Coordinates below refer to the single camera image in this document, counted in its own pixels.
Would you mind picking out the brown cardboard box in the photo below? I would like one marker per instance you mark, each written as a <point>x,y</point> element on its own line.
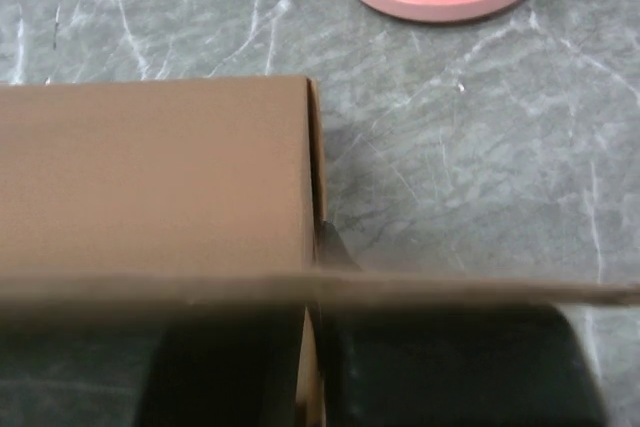
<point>171,201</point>

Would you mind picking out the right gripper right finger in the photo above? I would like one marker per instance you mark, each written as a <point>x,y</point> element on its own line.
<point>490,355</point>

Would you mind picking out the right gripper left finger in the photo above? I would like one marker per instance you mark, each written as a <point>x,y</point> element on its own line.
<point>238,369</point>

